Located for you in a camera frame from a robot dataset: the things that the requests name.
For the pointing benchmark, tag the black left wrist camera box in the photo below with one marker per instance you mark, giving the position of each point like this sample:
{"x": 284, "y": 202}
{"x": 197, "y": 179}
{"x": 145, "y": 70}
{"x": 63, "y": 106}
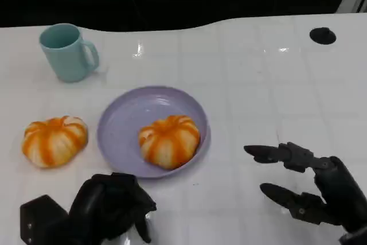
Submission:
{"x": 40, "y": 219}

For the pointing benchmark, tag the lilac plate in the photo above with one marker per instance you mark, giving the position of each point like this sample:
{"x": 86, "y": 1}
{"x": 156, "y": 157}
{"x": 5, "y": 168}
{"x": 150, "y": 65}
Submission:
{"x": 126, "y": 130}

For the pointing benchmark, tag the orange and white bread roll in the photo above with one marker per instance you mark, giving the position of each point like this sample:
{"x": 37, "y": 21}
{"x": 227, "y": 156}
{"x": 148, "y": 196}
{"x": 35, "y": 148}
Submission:
{"x": 169, "y": 141}
{"x": 54, "y": 141}

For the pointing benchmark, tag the black round table grommet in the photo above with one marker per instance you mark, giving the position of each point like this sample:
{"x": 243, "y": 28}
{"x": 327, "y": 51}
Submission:
{"x": 322, "y": 36}

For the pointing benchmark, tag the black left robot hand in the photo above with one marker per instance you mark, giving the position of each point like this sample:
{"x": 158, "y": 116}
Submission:
{"x": 109, "y": 205}

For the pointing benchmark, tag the pale green mug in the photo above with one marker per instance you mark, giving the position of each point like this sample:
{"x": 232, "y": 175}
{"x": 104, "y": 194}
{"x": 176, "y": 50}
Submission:
{"x": 68, "y": 61}

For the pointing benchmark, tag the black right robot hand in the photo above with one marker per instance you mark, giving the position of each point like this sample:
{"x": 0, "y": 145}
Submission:
{"x": 341, "y": 193}

